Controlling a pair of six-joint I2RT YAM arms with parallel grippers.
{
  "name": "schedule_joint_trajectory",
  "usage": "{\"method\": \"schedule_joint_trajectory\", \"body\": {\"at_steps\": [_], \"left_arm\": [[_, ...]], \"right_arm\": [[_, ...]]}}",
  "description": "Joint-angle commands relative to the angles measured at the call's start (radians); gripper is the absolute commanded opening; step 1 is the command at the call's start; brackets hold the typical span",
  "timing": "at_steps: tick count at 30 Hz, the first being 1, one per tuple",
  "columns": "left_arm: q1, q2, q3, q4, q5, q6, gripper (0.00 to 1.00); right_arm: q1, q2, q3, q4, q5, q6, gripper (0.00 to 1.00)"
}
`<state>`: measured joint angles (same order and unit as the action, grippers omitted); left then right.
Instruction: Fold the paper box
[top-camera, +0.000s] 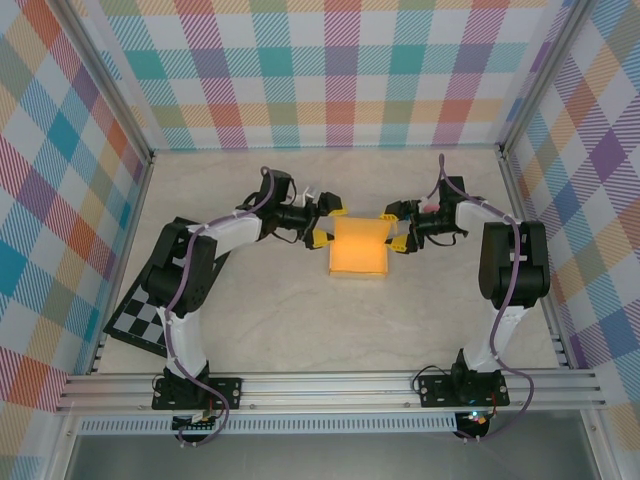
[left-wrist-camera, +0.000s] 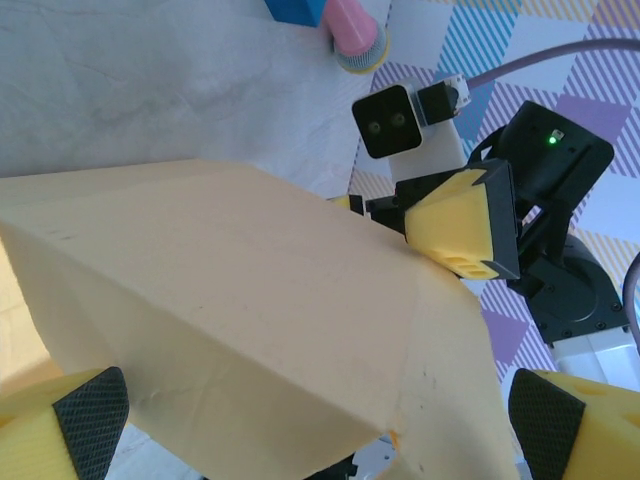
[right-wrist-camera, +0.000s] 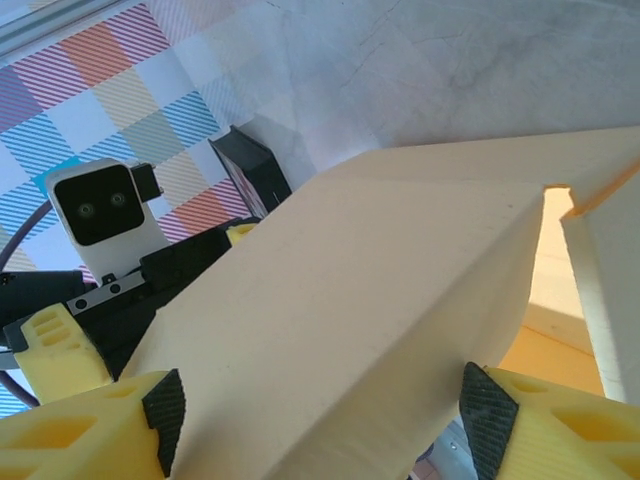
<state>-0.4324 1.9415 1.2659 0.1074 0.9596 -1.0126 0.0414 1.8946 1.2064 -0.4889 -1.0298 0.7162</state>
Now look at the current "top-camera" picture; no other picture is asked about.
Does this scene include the black grey checkerboard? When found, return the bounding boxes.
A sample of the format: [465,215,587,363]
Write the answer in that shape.
[102,215,234,359]

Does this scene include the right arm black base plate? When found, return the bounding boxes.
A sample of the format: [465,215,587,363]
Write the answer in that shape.
[417,374,511,409]

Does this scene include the slotted white cable duct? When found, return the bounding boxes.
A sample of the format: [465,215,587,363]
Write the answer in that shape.
[79,417,459,436]

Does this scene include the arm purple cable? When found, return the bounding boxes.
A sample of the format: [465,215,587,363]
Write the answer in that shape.
[429,153,536,444]
[159,166,281,449]

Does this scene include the thin black cable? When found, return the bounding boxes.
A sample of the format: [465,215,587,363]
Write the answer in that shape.
[410,366,454,396]

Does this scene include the aluminium frame post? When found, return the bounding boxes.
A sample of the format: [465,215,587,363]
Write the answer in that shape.
[497,0,596,156]
[54,0,156,166]

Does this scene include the aluminium side rail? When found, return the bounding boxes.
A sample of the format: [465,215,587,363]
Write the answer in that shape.
[498,148,571,371]

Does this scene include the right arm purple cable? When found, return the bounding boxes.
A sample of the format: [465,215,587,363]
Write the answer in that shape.
[429,153,536,444]

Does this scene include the long aluminium mounting rail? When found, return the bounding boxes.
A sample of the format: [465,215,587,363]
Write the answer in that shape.
[54,369,609,414]

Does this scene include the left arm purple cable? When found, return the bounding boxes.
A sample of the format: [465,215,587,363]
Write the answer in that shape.
[159,166,281,449]

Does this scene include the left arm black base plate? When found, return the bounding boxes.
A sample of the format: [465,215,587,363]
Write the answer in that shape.
[152,377,244,411]

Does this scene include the orange paper box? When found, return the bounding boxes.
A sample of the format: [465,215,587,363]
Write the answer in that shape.
[328,215,399,280]

